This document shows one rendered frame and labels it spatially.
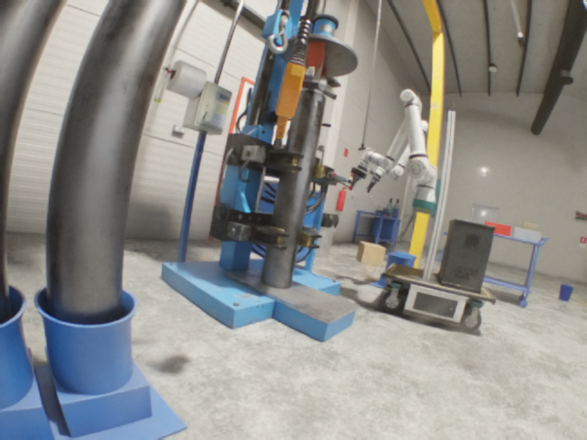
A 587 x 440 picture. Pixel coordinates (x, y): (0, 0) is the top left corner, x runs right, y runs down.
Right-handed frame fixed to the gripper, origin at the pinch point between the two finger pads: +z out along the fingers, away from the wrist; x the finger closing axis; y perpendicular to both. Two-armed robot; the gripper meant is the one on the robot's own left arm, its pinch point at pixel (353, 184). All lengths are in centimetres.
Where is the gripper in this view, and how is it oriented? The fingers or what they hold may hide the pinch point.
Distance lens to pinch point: 234.7
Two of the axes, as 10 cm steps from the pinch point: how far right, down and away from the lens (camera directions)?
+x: 6.8, 5.1, -5.3
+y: -5.9, -0.6, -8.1
